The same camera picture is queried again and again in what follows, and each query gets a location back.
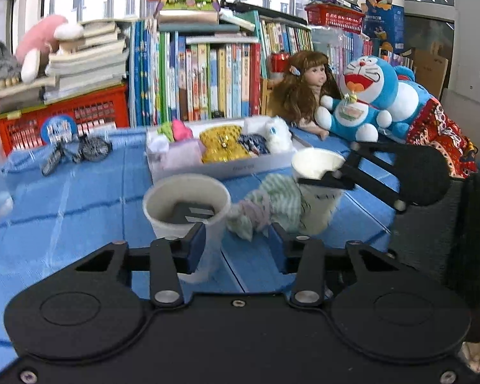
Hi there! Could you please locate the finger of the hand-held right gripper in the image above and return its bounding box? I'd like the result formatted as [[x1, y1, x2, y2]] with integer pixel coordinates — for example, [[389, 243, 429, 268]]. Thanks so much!
[[331, 142, 405, 177], [297, 170, 407, 213]]

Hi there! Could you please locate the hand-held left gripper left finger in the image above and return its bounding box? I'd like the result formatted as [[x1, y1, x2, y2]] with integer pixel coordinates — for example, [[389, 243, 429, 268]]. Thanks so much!
[[75, 222, 206, 308]]

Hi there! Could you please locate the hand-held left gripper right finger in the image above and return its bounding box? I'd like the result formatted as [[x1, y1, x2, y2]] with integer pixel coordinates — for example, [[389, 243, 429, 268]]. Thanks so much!
[[272, 222, 396, 308]]

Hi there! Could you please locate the paper cup with green scribble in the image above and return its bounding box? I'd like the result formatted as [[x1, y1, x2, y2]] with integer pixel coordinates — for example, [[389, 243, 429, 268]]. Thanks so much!
[[291, 148, 345, 235]]

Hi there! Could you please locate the grey bow hair tie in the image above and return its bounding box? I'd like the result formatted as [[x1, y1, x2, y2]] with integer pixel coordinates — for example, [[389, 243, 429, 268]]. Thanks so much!
[[226, 199, 273, 243]]

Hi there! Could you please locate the green striped scrunchie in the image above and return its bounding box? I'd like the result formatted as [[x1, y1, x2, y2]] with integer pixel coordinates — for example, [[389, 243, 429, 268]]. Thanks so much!
[[259, 173, 305, 233]]

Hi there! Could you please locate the white fluffy pompom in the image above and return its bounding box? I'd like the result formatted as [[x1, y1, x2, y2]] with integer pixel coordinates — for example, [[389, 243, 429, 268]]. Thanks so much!
[[263, 116, 294, 154]]

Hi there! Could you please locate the white shallow box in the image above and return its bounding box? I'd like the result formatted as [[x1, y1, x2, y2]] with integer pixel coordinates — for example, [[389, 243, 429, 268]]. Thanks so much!
[[146, 117, 301, 183]]

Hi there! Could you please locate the pale pink fluffy scrunchie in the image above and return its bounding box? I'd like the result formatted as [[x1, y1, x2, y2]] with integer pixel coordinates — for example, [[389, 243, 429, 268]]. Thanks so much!
[[159, 139, 203, 169]]

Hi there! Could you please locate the yellow dotted scrunchie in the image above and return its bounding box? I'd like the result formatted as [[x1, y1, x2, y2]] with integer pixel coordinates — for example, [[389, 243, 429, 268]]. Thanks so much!
[[199, 125, 249, 164]]

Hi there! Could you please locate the magenta scrunchie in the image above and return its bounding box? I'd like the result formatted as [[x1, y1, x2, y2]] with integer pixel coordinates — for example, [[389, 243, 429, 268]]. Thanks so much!
[[172, 119, 194, 142]]

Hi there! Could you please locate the lime green scrunchie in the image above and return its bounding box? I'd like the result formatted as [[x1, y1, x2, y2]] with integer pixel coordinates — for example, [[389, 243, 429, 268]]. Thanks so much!
[[156, 122, 177, 142]]

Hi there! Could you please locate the paper cup with blue scribble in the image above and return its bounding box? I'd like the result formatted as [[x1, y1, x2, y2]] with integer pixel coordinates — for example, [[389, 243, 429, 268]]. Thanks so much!
[[143, 173, 232, 285]]

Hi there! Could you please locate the black item inside cup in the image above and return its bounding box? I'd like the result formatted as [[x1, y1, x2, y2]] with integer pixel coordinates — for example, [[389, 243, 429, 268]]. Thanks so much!
[[159, 202, 217, 225]]

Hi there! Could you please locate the blue cat plush toy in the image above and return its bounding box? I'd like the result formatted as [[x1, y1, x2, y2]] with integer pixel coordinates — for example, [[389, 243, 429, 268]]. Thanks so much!
[[314, 55, 441, 143]]

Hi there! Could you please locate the red patterned cloth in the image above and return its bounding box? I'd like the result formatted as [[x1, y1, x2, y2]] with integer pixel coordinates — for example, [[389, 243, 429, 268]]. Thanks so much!
[[405, 98, 479, 179]]

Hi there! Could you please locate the dark blue patterned scrunchie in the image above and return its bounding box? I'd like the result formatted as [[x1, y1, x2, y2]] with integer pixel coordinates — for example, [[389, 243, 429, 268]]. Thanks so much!
[[237, 133, 271, 156]]

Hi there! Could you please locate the brown cardboard box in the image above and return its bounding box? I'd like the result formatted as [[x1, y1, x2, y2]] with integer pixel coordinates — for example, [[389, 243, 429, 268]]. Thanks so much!
[[413, 45, 449, 101]]

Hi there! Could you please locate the brown-haired doll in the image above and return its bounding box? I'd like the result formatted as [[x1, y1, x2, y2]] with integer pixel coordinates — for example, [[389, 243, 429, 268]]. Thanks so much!
[[269, 51, 341, 141]]

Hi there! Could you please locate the blue checked tablecloth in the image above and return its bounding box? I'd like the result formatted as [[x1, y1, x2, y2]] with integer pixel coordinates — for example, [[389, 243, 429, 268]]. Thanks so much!
[[0, 125, 397, 361]]

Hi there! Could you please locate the blue cardboard carton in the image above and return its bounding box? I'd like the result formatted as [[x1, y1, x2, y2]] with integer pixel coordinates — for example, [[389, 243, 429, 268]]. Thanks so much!
[[359, 0, 406, 55]]

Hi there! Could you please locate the red drink can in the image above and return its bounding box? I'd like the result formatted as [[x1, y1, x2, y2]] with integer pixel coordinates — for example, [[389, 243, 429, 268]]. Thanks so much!
[[269, 50, 291, 74]]

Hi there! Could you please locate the red plastic basket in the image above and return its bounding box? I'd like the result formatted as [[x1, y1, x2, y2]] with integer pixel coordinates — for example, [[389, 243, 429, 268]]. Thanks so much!
[[304, 3, 365, 35]]

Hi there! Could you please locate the black miniature bicycle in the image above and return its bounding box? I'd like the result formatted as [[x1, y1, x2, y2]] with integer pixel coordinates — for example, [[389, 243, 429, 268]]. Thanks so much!
[[41, 133, 113, 177]]

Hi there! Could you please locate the row of upright books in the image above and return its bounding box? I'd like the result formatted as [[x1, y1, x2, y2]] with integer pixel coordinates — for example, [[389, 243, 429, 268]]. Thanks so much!
[[128, 14, 310, 127]]

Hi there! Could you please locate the red plastic crate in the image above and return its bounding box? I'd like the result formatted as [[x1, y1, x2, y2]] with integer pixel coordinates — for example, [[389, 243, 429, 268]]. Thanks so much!
[[0, 84, 130, 157]]

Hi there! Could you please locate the stack of worn books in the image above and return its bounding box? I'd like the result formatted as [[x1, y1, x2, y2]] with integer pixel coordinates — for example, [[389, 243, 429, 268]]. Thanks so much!
[[44, 19, 129, 102]]

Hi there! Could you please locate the pink plush toy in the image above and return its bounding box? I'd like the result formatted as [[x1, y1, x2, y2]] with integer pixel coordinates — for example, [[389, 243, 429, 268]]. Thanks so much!
[[15, 14, 84, 83]]

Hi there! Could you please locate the grey plush toy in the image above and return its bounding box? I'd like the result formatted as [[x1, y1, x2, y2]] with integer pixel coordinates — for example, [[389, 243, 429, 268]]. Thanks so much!
[[0, 40, 23, 83]]

